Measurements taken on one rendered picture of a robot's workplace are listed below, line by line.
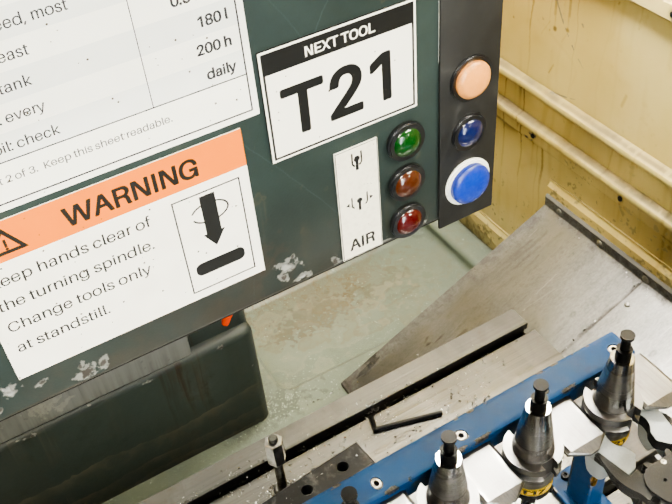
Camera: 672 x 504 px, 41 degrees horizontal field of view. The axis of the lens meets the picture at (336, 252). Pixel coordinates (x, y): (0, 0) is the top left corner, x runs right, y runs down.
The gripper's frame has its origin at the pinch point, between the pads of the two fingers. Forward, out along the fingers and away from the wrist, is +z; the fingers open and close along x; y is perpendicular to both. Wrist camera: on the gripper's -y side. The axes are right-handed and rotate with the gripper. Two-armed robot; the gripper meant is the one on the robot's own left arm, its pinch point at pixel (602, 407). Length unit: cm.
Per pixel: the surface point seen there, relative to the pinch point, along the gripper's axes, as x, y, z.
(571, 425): -5.5, -1.8, -0.8
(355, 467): -19.9, 24.1, 22.1
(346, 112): -32, -54, -2
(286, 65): -36, -58, -2
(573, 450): -7.5, -1.8, -3.4
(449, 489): -23.0, -6.4, -2.4
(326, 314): 8, 63, 82
